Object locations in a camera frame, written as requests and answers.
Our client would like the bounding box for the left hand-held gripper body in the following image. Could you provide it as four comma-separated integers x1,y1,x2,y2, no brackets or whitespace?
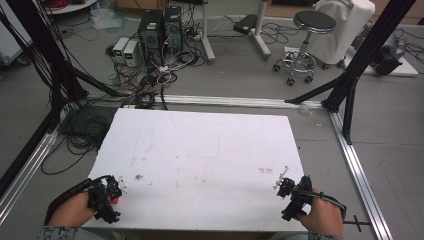
87,176,122,225

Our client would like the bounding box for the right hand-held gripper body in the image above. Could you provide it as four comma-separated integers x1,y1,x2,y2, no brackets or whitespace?
281,175,314,222

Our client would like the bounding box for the person's left hand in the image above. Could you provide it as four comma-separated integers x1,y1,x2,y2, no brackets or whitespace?
48,191,98,228

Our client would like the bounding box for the person's right hand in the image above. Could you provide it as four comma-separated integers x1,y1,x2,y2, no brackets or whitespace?
294,188,345,239

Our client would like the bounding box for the white power supply unit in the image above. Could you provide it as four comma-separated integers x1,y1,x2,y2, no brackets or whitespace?
122,40,140,68
112,36,131,65

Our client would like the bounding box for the white desk leg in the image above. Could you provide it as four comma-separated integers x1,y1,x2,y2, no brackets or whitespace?
199,0,217,65
251,0,273,62

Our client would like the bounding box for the black computer tower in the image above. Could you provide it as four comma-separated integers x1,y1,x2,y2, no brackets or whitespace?
137,9,165,67
162,5,184,55

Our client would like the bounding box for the black machine on white board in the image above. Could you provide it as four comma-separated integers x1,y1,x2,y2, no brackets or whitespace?
344,31,420,78

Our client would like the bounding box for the black round swivel stool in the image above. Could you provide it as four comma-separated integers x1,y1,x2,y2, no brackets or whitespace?
272,9,338,87

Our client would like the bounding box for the flat black box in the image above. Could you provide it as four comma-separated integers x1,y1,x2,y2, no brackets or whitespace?
232,13,259,36

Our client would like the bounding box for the clear plastic bag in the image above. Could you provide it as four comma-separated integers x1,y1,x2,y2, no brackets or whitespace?
89,5,128,32

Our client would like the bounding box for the white cloth covered object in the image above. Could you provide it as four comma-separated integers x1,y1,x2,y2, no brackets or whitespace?
305,0,377,66

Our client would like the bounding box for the white cabinet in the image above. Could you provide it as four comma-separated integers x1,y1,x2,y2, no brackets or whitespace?
0,8,33,67

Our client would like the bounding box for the round white table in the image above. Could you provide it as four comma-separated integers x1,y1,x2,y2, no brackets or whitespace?
42,0,98,16

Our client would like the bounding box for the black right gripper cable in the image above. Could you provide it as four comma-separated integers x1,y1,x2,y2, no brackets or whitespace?
294,188,348,221

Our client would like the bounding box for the aluminium frame rail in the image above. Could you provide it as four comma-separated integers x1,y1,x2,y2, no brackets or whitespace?
327,110,395,240
0,129,60,225
84,92,325,110

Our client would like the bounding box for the tangle of floor cables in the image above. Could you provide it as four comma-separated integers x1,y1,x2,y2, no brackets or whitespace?
39,6,208,176

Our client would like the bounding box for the black frame post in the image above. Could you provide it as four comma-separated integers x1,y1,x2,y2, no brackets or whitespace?
284,0,418,146
0,0,131,134

